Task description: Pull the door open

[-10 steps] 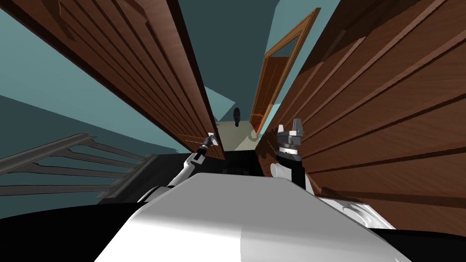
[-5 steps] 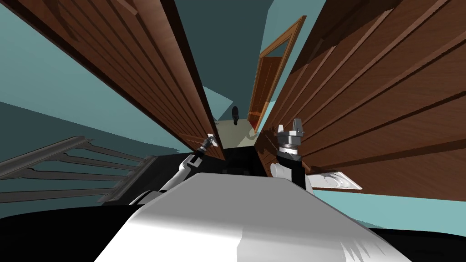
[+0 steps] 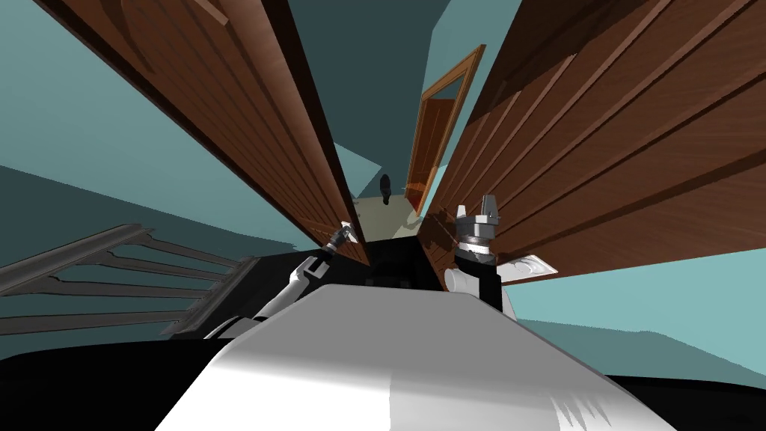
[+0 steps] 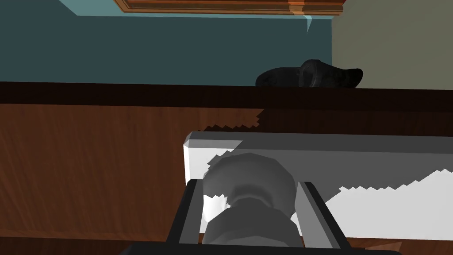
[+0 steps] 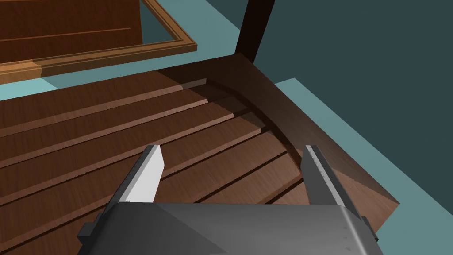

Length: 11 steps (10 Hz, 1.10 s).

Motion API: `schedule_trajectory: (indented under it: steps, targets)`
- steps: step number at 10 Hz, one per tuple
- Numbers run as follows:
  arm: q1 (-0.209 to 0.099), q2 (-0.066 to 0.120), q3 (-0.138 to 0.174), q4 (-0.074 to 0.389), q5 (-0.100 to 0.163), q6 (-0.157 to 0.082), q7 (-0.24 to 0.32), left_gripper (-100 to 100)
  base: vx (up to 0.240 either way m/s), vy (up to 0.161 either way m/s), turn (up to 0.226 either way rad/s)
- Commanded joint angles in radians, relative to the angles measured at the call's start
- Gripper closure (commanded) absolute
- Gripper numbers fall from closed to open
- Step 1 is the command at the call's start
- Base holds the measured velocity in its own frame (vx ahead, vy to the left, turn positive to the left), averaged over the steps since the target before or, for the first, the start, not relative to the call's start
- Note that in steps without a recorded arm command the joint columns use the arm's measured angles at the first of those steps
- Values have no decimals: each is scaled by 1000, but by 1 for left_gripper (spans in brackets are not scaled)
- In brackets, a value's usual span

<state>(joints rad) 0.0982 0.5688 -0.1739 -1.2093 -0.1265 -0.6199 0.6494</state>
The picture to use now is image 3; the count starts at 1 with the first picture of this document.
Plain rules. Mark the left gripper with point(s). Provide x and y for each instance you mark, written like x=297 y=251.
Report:
x=336 y=239

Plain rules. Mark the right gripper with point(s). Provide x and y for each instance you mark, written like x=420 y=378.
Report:
x=477 y=227

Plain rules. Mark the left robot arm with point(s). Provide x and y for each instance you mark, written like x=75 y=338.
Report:
x=288 y=292

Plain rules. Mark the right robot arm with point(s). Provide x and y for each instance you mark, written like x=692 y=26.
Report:
x=480 y=281

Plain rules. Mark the small black oblong object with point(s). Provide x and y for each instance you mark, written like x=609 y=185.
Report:
x=386 y=188

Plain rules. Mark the orange wooden door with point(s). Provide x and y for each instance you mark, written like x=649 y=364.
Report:
x=431 y=149

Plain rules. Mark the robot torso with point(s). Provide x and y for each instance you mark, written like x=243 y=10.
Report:
x=383 y=359

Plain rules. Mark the brown panelled door leaf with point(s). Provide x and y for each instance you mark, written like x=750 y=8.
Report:
x=610 y=149

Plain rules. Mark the brown wooden door leaf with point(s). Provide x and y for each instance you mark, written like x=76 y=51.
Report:
x=239 y=102

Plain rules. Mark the grey slatted railing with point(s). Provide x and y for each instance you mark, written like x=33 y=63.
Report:
x=119 y=263

